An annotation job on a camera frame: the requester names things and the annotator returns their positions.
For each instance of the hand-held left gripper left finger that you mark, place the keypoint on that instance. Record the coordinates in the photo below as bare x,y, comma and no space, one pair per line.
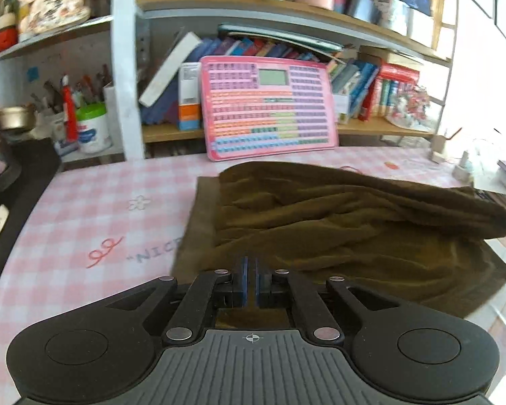
244,282

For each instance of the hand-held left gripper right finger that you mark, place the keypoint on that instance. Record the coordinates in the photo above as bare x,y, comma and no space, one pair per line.
259,282

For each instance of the brown garment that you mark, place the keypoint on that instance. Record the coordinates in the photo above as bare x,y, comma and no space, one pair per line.
320,228

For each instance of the pink checked cartoon desk mat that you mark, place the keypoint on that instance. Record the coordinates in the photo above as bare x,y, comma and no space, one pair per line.
109,202

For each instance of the pink learning keyboard toy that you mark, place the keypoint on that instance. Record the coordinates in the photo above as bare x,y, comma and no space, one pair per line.
236,109

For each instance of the white and orange box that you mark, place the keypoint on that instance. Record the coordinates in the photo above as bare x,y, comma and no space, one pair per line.
189,105

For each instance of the white canister with green lid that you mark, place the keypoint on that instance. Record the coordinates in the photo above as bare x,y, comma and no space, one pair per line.
92,133

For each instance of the row of books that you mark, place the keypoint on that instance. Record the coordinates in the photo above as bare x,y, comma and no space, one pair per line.
362,88

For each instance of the white leaning book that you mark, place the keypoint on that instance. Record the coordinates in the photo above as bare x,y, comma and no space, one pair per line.
168,71

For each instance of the wooden stand with pencil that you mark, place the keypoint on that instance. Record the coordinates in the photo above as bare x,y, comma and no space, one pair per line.
440,145

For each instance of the colourful figurine display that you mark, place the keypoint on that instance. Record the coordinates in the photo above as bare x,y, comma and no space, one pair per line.
409,107

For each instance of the red tassel charm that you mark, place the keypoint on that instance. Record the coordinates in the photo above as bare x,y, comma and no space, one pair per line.
71,114

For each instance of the white and wooden bookshelf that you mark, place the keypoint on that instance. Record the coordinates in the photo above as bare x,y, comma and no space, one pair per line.
124,71

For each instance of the black case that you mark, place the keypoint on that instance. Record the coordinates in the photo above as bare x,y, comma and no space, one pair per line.
21,177

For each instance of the pens in holder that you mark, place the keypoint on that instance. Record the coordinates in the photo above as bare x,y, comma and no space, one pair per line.
86,88

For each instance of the thick red dictionary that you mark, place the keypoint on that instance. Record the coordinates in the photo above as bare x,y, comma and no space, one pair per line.
398,71

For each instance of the gold round tin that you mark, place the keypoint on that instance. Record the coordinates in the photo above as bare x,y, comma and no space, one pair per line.
14,118

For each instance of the pink plush doll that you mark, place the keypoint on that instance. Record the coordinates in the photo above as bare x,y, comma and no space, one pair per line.
50,0

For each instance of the red knitted doll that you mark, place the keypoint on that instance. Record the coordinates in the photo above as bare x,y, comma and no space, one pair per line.
6,29

